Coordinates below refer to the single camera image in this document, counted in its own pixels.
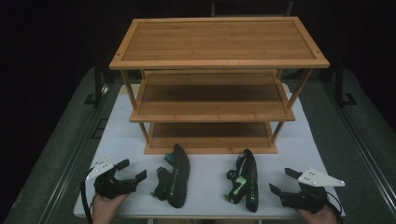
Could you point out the three-tier wooden shoe rack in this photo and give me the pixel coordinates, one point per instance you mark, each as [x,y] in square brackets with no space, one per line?
[214,42]

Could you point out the person's left hand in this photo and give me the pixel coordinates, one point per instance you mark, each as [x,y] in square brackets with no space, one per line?
[106,210]

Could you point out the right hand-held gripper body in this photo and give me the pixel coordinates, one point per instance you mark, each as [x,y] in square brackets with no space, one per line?
[308,199]

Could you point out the black metal stand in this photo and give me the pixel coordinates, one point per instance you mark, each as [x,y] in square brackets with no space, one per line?
[339,87]
[98,84]

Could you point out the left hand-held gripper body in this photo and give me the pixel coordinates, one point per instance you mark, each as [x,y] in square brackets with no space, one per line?
[112,186]

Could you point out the metal rail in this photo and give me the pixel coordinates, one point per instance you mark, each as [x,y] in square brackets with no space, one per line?
[77,158]
[361,149]

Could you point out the person's right hand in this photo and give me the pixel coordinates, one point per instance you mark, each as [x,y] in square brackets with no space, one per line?
[320,217]

